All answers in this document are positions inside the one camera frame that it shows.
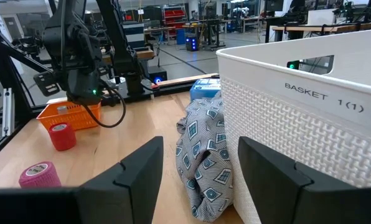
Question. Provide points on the wooden top desk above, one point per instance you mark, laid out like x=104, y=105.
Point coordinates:
x=313, y=28

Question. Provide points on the wooden background table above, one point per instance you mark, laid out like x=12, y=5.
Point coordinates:
x=145, y=54

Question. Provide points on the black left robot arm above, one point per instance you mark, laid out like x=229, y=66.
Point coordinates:
x=120, y=46

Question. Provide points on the pink bandage roll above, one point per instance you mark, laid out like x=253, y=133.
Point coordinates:
x=42, y=177

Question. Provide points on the black box with blue light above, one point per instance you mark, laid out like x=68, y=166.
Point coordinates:
x=157, y=74

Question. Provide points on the small white tape roll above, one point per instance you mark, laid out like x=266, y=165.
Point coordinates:
x=62, y=110

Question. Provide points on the white plastic laundry basket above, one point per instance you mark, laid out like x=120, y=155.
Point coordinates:
x=297, y=140

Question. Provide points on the orange plastic basket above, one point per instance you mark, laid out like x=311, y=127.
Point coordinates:
x=73, y=118

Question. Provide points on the black metal table frame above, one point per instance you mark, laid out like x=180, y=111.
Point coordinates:
x=20, y=99

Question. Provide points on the grey patterned cloth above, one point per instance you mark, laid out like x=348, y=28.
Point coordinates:
x=204, y=146

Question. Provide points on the black box with green light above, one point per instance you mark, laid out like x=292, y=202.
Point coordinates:
x=293, y=64

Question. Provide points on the blue white striped cabinet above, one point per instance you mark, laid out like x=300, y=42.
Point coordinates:
x=134, y=35

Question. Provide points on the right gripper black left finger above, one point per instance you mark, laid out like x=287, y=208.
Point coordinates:
x=132, y=186

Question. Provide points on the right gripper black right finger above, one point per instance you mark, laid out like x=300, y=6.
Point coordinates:
x=282, y=193

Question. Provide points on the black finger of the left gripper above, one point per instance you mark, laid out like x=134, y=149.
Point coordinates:
x=47, y=84

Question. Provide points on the silver aluminium frame bracket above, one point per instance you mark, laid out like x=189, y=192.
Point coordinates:
x=8, y=112

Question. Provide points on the blue cardboard supply box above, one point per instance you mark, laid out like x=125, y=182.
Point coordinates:
x=204, y=90

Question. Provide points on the red bandage roll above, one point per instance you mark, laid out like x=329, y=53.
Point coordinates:
x=62, y=138

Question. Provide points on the red storage shelves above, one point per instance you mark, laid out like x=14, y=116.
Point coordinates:
x=174, y=18

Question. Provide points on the computer tower with blue lights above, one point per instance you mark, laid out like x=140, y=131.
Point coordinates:
x=191, y=43

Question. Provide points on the blue bin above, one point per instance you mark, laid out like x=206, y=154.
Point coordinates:
x=180, y=36

